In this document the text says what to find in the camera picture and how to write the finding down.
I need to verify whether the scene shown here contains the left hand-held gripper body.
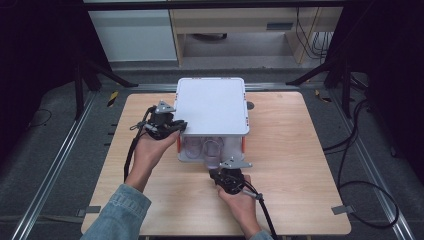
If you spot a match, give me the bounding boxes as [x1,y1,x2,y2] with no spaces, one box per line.
[145,100,178,141]

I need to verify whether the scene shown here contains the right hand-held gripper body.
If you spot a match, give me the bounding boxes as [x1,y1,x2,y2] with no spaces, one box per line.
[208,156,254,196]

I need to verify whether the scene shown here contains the clear plastic cup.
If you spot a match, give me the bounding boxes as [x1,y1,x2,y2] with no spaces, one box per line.
[202,139,225,170]
[184,137,203,160]

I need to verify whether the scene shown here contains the white square box lid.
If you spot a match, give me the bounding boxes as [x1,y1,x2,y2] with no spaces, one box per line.
[173,77,251,138]

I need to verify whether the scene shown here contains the person's right hand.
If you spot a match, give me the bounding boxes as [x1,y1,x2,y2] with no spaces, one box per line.
[216,174,260,225]

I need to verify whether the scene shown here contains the person's left hand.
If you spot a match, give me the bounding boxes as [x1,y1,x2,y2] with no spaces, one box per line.
[132,130,181,176]

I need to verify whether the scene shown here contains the yellow black tape strip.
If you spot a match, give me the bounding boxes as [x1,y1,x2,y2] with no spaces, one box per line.
[314,89,333,103]
[106,90,120,108]

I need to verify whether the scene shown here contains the black tripod stand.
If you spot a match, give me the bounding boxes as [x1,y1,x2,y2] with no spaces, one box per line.
[71,49,140,121]
[285,54,368,118]

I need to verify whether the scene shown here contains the white cabinet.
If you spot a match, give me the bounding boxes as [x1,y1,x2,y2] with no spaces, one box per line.
[87,8,179,63]

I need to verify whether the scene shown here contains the grey tape piece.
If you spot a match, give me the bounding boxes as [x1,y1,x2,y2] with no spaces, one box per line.
[76,205,102,218]
[331,204,356,216]

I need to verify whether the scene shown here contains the light wooden desk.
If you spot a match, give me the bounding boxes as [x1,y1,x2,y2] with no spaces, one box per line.
[168,6,344,67]

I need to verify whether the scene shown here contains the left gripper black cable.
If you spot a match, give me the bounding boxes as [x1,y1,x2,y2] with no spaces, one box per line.
[123,105,158,183]

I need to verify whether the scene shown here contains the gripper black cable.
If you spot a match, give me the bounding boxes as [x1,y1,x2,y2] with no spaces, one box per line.
[123,105,158,183]
[242,187,279,240]

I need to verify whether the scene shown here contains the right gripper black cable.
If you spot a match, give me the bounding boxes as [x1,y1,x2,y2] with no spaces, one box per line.
[242,187,279,240]

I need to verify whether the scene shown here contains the metal floor rail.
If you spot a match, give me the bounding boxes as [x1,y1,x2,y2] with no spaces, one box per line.
[327,89,417,240]
[10,90,98,240]
[129,81,302,93]

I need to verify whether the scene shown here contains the thin black floor cable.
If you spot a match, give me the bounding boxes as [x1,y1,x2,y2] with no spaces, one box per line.
[27,108,53,130]

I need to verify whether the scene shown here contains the hanging black cables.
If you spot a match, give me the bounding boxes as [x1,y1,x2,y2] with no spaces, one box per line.
[295,7,335,62]

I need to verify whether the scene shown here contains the long black floor cable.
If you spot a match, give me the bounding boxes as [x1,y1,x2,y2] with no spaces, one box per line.
[322,98,401,230]

